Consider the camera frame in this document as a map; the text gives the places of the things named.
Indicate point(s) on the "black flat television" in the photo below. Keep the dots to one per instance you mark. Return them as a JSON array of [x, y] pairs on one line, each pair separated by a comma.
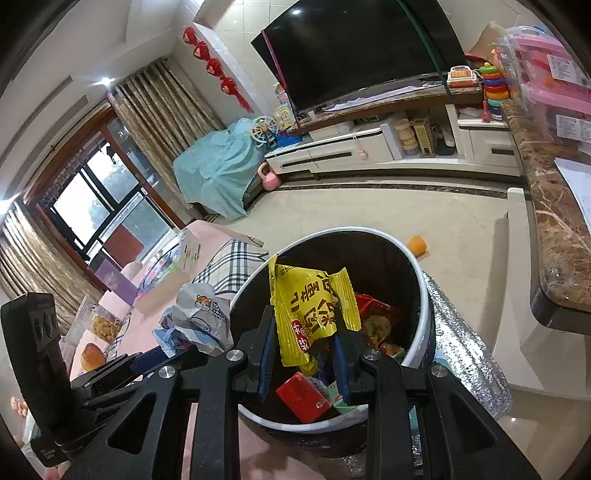
[[351, 46]]

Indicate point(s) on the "pink kettlebell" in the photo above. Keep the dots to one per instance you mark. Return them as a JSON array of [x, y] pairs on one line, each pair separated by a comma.
[[270, 179]]

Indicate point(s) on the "brown framed balcony window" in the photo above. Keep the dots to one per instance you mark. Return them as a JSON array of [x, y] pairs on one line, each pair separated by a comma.
[[92, 198]]

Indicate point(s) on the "silver foil mat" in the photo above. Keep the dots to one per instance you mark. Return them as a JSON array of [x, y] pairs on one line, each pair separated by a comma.
[[461, 360]]

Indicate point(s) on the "colourful picture book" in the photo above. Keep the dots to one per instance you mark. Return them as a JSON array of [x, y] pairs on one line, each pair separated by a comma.
[[161, 281]]

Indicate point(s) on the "colourful toy house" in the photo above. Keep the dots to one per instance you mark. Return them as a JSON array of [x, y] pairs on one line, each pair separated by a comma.
[[284, 117]]

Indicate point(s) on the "marble top counter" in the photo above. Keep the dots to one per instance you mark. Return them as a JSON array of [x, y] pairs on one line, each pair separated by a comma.
[[554, 221]]

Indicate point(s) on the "red tissue box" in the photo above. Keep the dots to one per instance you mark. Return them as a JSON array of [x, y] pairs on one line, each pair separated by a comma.
[[302, 397]]

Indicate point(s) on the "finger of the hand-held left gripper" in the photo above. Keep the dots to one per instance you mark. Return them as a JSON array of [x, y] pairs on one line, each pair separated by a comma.
[[111, 400], [120, 369]]

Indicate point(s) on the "red snack wrapper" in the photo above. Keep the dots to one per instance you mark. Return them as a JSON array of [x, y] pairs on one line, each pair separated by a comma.
[[376, 307]]

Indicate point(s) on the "beige patterned curtain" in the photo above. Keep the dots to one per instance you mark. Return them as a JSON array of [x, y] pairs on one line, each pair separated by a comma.
[[37, 263], [161, 106]]

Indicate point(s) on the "red heart hanging decoration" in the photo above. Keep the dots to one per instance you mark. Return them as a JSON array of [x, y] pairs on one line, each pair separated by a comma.
[[214, 67]]

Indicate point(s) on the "ferris wheel toy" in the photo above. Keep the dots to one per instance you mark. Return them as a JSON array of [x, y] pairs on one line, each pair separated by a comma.
[[265, 129]]

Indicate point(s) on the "yellow snack wrapper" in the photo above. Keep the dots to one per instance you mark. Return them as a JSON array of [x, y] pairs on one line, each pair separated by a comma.
[[304, 314]]

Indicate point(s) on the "pink plastic storage boxes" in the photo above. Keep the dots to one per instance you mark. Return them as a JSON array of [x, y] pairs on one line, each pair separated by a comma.
[[549, 69]]

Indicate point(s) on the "orange foam fruit net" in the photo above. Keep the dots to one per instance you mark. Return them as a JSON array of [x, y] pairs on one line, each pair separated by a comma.
[[417, 245]]

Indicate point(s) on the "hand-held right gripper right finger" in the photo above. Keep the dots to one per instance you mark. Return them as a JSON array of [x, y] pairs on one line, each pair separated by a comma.
[[341, 364]]

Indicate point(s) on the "clear popcorn jar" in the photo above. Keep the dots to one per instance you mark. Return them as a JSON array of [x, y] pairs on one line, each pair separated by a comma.
[[104, 327]]

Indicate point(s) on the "thin green pole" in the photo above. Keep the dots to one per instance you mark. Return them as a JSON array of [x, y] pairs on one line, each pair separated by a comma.
[[431, 50]]

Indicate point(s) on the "brown cardboard box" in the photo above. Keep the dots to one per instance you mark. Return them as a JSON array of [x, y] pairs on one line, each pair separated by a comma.
[[485, 41]]

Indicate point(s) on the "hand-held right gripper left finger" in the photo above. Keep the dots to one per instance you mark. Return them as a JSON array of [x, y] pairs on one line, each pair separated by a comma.
[[268, 350]]

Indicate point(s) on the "white rimmed trash bin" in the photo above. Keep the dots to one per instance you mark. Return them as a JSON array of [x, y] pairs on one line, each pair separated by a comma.
[[369, 258]]

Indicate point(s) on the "person's left hand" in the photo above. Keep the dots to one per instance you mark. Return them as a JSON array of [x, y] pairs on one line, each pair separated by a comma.
[[56, 473]]

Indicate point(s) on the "ceiling spotlight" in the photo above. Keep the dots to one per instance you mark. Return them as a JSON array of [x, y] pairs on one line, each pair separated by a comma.
[[105, 82], [4, 201]]

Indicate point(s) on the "teal covered armchair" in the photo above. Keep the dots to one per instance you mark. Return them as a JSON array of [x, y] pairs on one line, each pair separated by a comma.
[[217, 170]]

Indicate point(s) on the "toy cash register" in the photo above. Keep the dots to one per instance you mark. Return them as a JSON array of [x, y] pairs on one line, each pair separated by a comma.
[[461, 76]]

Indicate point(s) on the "white paper sheet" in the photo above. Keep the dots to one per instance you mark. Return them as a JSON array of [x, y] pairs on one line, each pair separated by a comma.
[[577, 180]]

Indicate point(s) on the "pink purple stick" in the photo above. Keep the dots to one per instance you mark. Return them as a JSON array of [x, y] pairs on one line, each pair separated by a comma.
[[279, 74]]

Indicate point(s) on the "white television stand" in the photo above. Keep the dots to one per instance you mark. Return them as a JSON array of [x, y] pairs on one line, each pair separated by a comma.
[[332, 152]]

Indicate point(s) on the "blue snack wrapper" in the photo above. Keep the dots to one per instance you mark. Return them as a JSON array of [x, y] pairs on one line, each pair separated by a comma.
[[164, 339]]

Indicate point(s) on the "grey fox print wrapper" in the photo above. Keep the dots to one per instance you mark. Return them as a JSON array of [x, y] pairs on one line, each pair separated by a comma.
[[203, 318]]

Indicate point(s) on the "green cartoon carton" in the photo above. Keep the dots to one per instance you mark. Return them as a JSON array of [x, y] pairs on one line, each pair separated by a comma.
[[330, 390]]

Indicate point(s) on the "red yellow apple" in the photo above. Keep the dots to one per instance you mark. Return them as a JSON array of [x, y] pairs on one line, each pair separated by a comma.
[[92, 356]]

